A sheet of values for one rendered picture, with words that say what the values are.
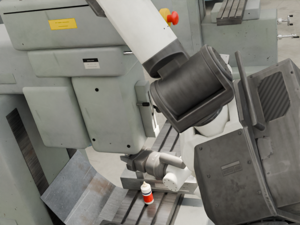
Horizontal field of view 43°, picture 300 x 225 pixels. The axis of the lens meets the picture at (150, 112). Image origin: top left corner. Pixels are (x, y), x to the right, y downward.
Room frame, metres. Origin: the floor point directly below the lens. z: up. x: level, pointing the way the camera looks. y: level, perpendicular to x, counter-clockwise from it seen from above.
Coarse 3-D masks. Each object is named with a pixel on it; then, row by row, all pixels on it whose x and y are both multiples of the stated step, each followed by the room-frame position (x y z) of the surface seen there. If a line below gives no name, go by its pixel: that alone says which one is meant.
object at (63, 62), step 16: (64, 48) 1.13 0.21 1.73; (80, 48) 1.10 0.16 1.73; (96, 48) 1.07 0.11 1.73; (112, 48) 1.05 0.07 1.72; (128, 48) 1.08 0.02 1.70; (32, 64) 1.18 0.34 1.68; (48, 64) 1.15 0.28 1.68; (64, 64) 1.12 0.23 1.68; (80, 64) 1.10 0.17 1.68; (96, 64) 1.07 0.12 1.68; (112, 64) 1.05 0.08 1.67; (128, 64) 1.06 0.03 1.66
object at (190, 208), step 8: (184, 200) 1.27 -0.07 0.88; (192, 200) 1.26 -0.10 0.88; (200, 200) 1.25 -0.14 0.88; (184, 208) 1.23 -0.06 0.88; (192, 208) 1.22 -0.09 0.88; (200, 208) 1.20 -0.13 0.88; (184, 216) 1.18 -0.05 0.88; (192, 216) 1.17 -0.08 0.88; (200, 216) 1.16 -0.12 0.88; (176, 224) 1.15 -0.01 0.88; (184, 224) 1.14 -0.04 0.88; (192, 224) 1.13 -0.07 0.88; (200, 224) 1.12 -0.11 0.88; (208, 224) 1.13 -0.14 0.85
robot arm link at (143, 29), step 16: (96, 0) 0.77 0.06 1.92; (112, 0) 0.74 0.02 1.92; (128, 0) 0.73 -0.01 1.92; (144, 0) 0.74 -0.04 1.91; (112, 16) 0.74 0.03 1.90; (128, 16) 0.72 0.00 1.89; (144, 16) 0.72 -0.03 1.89; (160, 16) 0.75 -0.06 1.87; (128, 32) 0.72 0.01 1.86; (144, 32) 0.71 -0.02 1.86; (160, 32) 0.71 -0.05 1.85; (144, 48) 0.70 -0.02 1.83; (160, 48) 0.69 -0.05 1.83
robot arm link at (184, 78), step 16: (176, 48) 0.70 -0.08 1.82; (144, 64) 0.71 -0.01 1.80; (160, 64) 0.70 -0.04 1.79; (176, 64) 0.70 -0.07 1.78; (192, 64) 0.68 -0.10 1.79; (160, 80) 0.71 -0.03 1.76; (176, 80) 0.68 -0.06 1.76; (192, 80) 0.66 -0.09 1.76; (208, 80) 0.65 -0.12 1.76; (176, 96) 0.66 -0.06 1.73; (192, 96) 0.66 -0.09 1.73; (208, 96) 0.66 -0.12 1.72; (176, 112) 0.66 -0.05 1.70
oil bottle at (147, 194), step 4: (144, 184) 1.23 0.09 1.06; (148, 184) 1.24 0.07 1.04; (144, 188) 1.22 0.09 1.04; (148, 188) 1.22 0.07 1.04; (144, 192) 1.21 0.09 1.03; (148, 192) 1.21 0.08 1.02; (144, 196) 1.22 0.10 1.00; (148, 196) 1.21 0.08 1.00; (152, 196) 1.22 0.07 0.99; (144, 200) 1.22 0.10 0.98; (148, 200) 1.21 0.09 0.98; (152, 200) 1.22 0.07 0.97
